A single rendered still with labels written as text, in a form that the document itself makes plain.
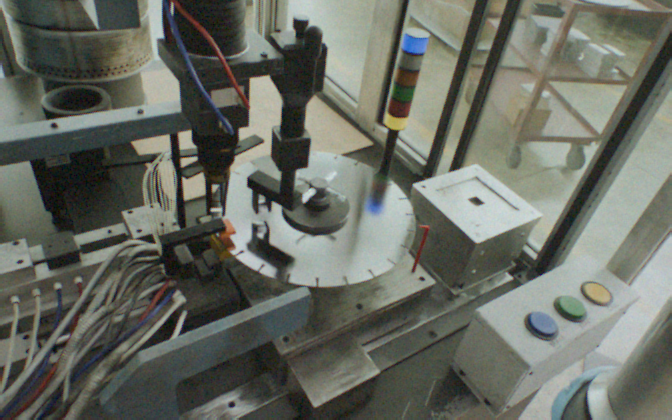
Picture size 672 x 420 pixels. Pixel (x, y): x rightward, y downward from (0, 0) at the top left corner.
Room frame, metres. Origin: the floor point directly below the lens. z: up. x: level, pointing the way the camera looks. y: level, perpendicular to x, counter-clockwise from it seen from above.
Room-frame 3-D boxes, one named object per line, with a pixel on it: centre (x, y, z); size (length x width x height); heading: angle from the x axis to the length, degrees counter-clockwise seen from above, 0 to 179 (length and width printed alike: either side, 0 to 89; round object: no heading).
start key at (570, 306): (0.54, -0.38, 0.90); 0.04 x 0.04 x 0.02
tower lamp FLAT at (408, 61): (0.89, -0.09, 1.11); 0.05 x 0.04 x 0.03; 39
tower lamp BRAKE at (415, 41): (0.89, -0.09, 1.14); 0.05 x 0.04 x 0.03; 39
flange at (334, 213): (0.61, 0.03, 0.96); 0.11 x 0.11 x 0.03
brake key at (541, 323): (0.49, -0.33, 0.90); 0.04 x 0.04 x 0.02
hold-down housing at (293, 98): (0.55, 0.07, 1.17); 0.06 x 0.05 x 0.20; 120
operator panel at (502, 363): (0.55, -0.38, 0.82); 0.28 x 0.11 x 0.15; 129
